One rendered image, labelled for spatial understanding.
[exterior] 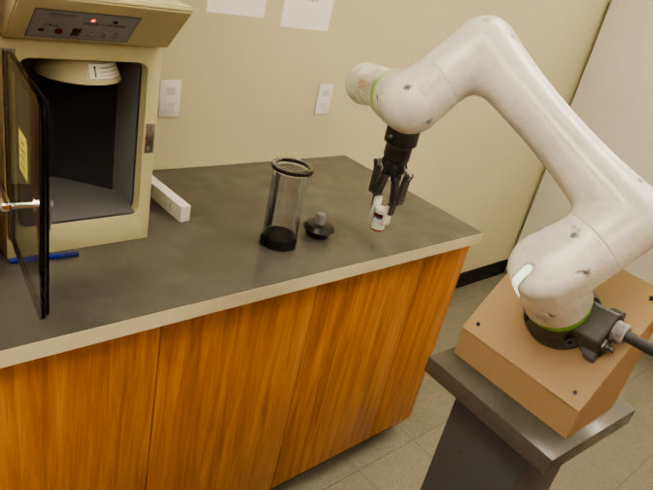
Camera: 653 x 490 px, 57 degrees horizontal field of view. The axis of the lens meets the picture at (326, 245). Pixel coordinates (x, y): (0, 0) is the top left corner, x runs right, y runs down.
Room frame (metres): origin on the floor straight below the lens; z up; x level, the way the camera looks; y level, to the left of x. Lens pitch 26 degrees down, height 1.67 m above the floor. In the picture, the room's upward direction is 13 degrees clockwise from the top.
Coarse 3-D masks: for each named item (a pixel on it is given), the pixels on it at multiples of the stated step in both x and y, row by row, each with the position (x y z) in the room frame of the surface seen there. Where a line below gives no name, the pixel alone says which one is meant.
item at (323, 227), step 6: (318, 216) 1.54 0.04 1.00; (324, 216) 1.54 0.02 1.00; (306, 222) 1.54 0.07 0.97; (312, 222) 1.55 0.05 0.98; (318, 222) 1.54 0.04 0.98; (324, 222) 1.54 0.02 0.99; (306, 228) 1.52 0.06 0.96; (312, 228) 1.51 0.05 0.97; (318, 228) 1.51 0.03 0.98; (324, 228) 1.52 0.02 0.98; (330, 228) 1.53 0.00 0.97; (312, 234) 1.52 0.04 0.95; (318, 234) 1.51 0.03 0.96; (324, 234) 1.51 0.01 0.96
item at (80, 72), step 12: (48, 60) 1.21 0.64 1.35; (60, 60) 1.20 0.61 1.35; (72, 60) 1.21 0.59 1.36; (84, 60) 1.22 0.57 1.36; (96, 60) 1.24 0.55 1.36; (36, 72) 1.21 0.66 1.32; (48, 72) 1.20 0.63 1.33; (60, 72) 1.20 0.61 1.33; (72, 72) 1.20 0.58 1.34; (84, 72) 1.21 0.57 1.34; (96, 72) 1.23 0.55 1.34; (108, 72) 1.25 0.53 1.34; (84, 84) 1.20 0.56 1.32; (96, 84) 1.22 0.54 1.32; (108, 84) 1.24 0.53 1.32
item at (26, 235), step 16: (16, 64) 0.98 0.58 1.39; (16, 80) 0.98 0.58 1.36; (16, 96) 0.99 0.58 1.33; (32, 96) 0.87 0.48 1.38; (16, 112) 0.99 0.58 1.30; (32, 112) 0.87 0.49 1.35; (16, 128) 0.99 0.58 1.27; (32, 128) 0.87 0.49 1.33; (16, 144) 1.00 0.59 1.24; (32, 144) 0.87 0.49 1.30; (16, 160) 1.00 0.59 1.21; (32, 160) 0.88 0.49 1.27; (16, 176) 1.00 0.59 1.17; (32, 176) 0.88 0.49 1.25; (16, 192) 1.01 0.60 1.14; (32, 192) 0.88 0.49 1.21; (16, 224) 1.02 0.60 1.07; (32, 224) 0.88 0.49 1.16; (16, 240) 1.02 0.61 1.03; (32, 240) 0.88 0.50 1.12; (32, 256) 0.88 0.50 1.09; (32, 272) 0.89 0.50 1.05; (32, 288) 0.89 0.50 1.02
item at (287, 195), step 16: (272, 160) 1.44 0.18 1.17; (288, 160) 1.48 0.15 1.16; (272, 176) 1.43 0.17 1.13; (288, 176) 1.40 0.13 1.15; (272, 192) 1.41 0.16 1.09; (288, 192) 1.40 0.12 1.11; (304, 192) 1.43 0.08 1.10; (272, 208) 1.41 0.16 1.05; (288, 208) 1.40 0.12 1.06; (272, 224) 1.40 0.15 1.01; (288, 224) 1.40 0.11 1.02; (288, 240) 1.41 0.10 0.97
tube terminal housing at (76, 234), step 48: (0, 48) 1.08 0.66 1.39; (48, 48) 1.14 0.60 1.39; (96, 48) 1.21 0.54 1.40; (144, 48) 1.28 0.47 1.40; (0, 96) 1.08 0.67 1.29; (144, 96) 1.31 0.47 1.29; (0, 144) 1.09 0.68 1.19; (144, 144) 1.29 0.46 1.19; (144, 192) 1.30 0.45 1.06; (0, 240) 1.11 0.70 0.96; (96, 240) 1.22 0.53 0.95
